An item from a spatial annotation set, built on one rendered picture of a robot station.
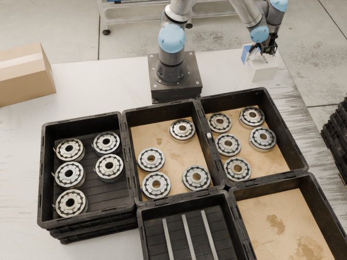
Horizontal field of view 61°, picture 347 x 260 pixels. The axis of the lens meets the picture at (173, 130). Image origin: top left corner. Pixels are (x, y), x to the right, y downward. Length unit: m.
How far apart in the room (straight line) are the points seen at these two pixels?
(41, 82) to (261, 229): 1.18
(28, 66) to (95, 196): 0.76
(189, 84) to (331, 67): 1.84
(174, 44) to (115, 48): 1.68
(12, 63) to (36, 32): 1.75
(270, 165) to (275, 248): 0.30
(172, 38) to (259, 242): 0.86
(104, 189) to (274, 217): 0.60
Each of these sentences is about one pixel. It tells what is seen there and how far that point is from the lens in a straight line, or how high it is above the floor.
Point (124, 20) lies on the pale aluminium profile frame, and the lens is 3.03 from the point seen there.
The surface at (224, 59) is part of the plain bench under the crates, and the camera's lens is 1.72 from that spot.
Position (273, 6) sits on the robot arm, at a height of 1.09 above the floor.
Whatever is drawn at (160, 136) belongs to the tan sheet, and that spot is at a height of 0.83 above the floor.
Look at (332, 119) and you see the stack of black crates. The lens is 2.07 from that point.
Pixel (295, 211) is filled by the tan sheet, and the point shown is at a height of 0.83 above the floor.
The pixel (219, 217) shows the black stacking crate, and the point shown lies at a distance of 1.05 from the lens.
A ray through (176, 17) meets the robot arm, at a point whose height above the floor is 1.05.
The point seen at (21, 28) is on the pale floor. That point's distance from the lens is 3.48.
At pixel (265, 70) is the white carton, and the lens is 1.59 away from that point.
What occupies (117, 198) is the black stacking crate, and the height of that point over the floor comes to 0.83.
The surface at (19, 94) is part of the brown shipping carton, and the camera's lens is 1.62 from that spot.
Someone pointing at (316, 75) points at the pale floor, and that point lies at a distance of 2.89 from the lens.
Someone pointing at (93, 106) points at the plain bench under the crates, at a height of 0.70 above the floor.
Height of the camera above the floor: 1.81
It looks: 55 degrees down
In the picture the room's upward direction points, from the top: straight up
